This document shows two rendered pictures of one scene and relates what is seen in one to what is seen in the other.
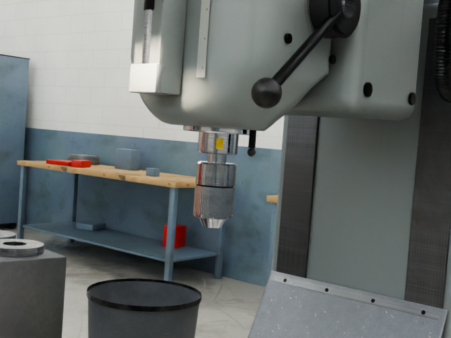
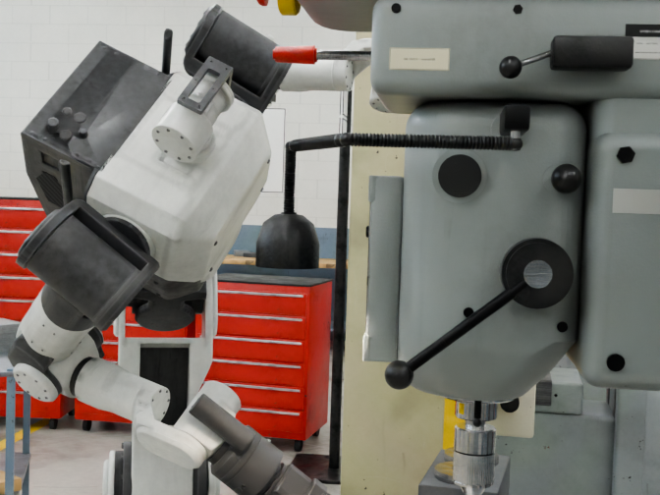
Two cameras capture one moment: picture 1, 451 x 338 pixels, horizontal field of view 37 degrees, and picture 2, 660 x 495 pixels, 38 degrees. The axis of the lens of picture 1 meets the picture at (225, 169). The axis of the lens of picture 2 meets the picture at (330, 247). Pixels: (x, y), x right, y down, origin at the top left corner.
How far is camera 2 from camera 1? 0.85 m
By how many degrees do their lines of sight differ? 58
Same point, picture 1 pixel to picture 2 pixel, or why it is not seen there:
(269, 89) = (388, 373)
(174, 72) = (385, 341)
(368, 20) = (608, 279)
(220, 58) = (402, 333)
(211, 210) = (456, 476)
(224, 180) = (467, 446)
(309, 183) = not seen: outside the picture
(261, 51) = (430, 328)
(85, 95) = not seen: outside the picture
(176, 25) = (386, 299)
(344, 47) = (583, 310)
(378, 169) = not seen: outside the picture
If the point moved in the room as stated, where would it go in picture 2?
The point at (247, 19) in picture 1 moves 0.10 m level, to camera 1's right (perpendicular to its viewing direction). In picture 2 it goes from (416, 298) to (479, 308)
